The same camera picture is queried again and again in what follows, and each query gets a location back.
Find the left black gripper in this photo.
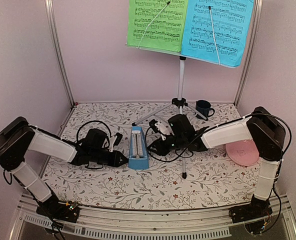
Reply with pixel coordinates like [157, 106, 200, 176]
[90, 148, 129, 168]

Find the right aluminium frame post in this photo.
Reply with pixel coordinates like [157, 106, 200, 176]
[233, 0, 263, 108]

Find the left aluminium frame post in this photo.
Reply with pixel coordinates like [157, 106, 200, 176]
[44, 0, 75, 107]

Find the front aluminium rail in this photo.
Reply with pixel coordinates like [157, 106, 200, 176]
[9, 194, 296, 240]

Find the blue metronome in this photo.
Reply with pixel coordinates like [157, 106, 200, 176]
[128, 126, 150, 170]

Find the white perforated music stand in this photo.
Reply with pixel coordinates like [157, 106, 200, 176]
[124, 0, 241, 180]

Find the dark blue mug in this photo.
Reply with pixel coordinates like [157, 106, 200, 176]
[195, 100, 215, 120]

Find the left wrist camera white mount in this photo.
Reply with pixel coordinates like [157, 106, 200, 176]
[109, 132, 123, 152]

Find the aluminium frame post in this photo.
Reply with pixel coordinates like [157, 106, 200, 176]
[233, 0, 263, 108]
[44, 0, 75, 107]

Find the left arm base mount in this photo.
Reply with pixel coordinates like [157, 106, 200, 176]
[35, 187, 80, 223]

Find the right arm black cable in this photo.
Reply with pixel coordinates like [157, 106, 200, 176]
[144, 112, 294, 218]

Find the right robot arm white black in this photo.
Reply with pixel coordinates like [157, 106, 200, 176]
[147, 106, 292, 218]

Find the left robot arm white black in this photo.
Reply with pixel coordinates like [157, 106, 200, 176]
[0, 116, 129, 217]

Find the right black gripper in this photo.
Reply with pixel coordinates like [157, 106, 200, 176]
[147, 135, 186, 157]

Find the green sheet music page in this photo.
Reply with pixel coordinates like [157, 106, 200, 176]
[126, 0, 188, 53]

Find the blue sheet music page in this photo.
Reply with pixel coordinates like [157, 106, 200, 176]
[181, 0, 254, 68]

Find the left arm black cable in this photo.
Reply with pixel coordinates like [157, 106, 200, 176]
[76, 120, 113, 148]

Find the pink plastic plate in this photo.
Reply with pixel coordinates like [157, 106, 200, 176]
[225, 140, 260, 167]

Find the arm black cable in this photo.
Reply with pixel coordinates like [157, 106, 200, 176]
[76, 120, 113, 148]
[144, 112, 294, 218]

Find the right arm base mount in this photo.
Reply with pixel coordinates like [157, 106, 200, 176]
[228, 195, 273, 223]

